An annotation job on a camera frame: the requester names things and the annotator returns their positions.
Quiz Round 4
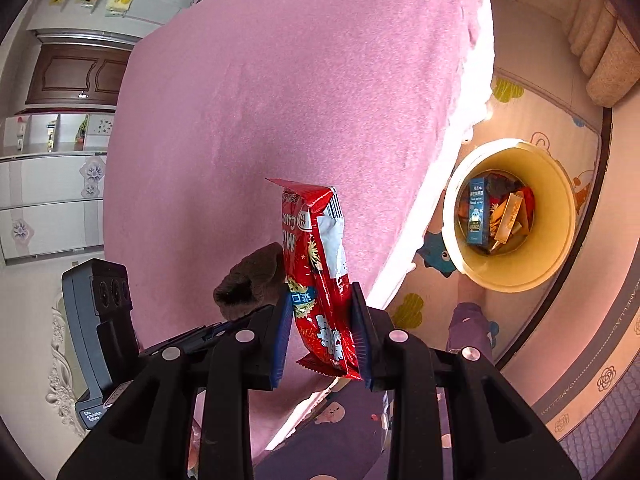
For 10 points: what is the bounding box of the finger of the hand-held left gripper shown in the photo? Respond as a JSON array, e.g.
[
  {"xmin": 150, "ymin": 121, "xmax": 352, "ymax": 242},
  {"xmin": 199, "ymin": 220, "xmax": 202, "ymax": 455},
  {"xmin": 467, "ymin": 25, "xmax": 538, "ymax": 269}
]
[{"xmin": 139, "ymin": 317, "xmax": 251, "ymax": 358}]

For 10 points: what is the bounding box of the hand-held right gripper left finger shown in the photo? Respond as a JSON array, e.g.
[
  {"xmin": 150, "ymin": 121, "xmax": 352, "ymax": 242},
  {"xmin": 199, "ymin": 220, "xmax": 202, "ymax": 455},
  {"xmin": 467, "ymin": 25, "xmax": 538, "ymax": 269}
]
[{"xmin": 56, "ymin": 296, "xmax": 296, "ymax": 480}]

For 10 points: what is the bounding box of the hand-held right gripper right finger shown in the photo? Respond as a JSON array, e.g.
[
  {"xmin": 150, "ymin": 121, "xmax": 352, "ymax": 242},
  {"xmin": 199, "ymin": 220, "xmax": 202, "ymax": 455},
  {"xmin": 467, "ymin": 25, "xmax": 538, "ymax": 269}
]
[{"xmin": 350, "ymin": 281, "xmax": 583, "ymax": 480}]

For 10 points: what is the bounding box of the brown sock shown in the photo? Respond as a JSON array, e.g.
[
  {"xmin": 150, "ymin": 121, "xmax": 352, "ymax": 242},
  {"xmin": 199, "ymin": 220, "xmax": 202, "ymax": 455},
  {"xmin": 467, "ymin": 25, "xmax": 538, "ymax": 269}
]
[{"xmin": 212, "ymin": 242, "xmax": 287, "ymax": 322}]

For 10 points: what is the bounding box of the red snack packet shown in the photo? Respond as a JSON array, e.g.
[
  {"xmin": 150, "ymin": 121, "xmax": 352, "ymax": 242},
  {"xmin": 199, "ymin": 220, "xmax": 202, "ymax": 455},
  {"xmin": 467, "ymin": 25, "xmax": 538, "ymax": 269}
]
[{"xmin": 265, "ymin": 177, "xmax": 364, "ymax": 381}]

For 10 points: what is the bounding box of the blue carton box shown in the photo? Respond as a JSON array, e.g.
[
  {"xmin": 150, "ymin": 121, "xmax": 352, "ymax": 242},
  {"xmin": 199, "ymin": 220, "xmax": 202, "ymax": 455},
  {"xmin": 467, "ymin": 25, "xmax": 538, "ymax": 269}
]
[{"xmin": 466, "ymin": 176, "xmax": 492, "ymax": 247}]

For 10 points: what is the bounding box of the golden brown slim box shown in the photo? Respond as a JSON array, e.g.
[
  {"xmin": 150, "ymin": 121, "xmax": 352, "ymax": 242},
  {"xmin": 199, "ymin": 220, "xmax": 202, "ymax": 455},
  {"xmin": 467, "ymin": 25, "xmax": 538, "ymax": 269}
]
[{"xmin": 492, "ymin": 192, "xmax": 525, "ymax": 253}]

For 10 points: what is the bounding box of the yellow round bin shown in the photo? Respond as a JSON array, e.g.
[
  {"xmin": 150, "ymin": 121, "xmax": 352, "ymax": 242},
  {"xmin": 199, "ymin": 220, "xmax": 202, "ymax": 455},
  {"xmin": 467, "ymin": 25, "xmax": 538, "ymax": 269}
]
[{"xmin": 442, "ymin": 138, "xmax": 577, "ymax": 294}]

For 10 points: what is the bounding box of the white ornate headboard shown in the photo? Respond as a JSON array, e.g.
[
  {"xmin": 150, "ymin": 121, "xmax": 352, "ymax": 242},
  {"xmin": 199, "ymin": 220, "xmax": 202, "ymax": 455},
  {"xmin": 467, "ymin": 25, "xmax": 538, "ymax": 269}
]
[{"xmin": 45, "ymin": 295, "xmax": 96, "ymax": 437}]

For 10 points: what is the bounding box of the white wardrobe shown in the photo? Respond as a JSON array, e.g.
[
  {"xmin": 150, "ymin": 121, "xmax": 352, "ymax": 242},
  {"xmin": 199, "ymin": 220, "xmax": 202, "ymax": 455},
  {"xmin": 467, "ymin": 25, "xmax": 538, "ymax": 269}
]
[{"xmin": 0, "ymin": 112, "xmax": 119, "ymax": 267}]

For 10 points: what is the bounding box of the red zip pouch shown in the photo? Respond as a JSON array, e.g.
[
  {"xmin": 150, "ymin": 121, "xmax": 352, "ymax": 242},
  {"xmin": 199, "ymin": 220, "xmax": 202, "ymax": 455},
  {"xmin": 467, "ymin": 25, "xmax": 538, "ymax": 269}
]
[{"xmin": 517, "ymin": 187, "xmax": 536, "ymax": 228}]

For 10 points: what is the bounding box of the flower border rug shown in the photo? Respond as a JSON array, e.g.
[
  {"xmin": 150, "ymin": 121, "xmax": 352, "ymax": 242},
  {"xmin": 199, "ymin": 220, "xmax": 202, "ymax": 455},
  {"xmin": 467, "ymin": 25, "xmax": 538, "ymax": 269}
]
[{"xmin": 500, "ymin": 107, "xmax": 640, "ymax": 480}]

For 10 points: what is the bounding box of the pink bed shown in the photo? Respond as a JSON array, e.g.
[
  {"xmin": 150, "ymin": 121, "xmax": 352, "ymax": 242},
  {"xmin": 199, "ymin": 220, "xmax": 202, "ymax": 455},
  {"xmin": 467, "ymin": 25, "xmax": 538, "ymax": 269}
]
[{"xmin": 102, "ymin": 0, "xmax": 496, "ymax": 466}]

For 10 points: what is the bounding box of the brown wooden door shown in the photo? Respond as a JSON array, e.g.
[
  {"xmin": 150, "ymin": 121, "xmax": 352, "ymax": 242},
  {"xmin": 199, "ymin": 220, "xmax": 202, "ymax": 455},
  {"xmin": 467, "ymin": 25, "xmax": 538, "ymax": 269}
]
[{"xmin": 25, "ymin": 42, "xmax": 134, "ymax": 109}]

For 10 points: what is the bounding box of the beige curtain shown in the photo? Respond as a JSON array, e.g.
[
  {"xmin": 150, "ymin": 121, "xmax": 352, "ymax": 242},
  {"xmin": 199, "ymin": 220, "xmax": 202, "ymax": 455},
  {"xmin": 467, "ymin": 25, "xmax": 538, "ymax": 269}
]
[{"xmin": 567, "ymin": 0, "xmax": 640, "ymax": 109}]

